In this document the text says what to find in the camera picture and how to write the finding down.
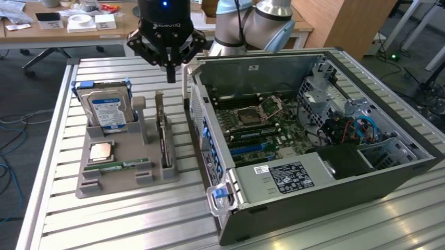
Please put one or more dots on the power strip with green light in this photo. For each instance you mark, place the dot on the power strip with green light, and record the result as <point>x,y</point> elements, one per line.
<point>394,56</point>

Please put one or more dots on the flat white box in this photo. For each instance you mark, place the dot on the flat white box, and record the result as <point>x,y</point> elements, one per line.
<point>82,29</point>

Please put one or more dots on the office chair base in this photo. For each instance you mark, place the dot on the office chair base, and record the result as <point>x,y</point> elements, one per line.
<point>25,51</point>

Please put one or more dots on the grey power supply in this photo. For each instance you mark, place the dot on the grey power supply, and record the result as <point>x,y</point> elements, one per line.
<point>257,187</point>

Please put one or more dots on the black graphics card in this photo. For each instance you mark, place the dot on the black graphics card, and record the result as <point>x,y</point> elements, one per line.
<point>164,145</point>

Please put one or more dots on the RAM stick with white label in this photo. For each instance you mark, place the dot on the RAM stick with white label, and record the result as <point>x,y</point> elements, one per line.
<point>252,134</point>

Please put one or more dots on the CPU chip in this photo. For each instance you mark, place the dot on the CPU chip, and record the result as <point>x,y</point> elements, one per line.
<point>101,151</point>

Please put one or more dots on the white tape roll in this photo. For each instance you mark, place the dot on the white tape roll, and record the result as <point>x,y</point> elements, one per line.
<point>74,19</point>

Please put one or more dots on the grey cup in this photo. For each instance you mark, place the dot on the grey cup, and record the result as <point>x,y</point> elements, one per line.
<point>50,3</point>

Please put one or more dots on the open PC case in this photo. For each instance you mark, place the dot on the open PC case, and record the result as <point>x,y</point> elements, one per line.
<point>313,216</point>

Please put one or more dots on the hard disk in blue carrier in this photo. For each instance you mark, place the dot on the hard disk in blue carrier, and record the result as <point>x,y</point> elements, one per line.
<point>105,112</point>

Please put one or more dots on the green motherboard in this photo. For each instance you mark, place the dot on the green motherboard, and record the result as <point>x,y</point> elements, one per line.
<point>291,130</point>

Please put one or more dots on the plain white box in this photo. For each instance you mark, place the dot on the plain white box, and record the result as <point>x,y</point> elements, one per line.
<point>106,22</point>

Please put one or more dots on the green RAM stick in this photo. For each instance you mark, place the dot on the green RAM stick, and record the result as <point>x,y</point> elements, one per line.
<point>116,165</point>

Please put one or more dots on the CPU socket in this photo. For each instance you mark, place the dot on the CPU socket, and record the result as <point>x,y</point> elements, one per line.
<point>248,118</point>

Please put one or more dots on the wooden cabinet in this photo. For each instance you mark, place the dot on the wooden cabinet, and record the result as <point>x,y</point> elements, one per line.
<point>348,26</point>

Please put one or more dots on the small paper card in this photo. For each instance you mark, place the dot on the small paper card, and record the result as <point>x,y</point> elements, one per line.
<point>18,27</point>

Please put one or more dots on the brown cardboard box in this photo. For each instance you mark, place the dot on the brown cardboard box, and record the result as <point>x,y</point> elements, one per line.
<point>209,7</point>

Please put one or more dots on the orange packet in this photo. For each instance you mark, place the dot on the orange packet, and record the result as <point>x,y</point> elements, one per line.
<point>110,8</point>

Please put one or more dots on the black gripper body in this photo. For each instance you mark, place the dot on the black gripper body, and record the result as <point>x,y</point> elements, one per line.
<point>165,28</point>

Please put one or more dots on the metal disk bay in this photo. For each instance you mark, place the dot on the metal disk bay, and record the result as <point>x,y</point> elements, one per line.
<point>390,153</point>

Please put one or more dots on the white box with black top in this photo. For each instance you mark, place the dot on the white box with black top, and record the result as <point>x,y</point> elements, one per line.
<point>50,24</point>

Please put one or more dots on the metal drive cage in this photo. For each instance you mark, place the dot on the metal drive cage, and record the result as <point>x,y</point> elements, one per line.
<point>315,101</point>

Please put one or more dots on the small white box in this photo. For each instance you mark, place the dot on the small white box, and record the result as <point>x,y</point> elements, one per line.
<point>379,47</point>

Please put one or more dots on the wooden office desk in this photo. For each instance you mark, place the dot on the wooden office desk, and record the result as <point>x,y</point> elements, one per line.
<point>304,27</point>
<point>35,35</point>

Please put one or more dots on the small black pouch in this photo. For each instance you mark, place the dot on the small black pouch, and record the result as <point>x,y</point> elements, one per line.
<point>90,8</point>

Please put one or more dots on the grey parts rack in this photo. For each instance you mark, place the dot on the grey parts rack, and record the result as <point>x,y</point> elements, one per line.
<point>118,187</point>

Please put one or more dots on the white desk frame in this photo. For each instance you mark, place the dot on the white desk frame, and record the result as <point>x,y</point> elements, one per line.
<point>402,26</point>

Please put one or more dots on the blue release latch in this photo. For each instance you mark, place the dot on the blue release latch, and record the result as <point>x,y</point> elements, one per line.
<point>220,194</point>

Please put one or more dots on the black tripod stand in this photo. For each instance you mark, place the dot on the black tripod stand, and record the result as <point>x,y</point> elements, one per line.
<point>426,83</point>

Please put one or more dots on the long PCIe expansion slot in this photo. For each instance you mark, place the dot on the long PCIe expansion slot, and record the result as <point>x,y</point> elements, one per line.
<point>251,148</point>

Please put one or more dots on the clear plastic bag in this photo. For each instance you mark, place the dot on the clear plastic bag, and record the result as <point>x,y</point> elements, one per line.
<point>14,13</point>

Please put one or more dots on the beige tape roll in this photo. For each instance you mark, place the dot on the beige tape roll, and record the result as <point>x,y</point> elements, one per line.
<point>66,2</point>

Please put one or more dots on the metal socket cover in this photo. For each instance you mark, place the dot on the metal socket cover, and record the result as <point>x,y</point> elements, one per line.
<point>273,106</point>

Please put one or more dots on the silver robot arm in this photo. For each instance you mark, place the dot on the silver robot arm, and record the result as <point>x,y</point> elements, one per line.
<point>229,31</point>

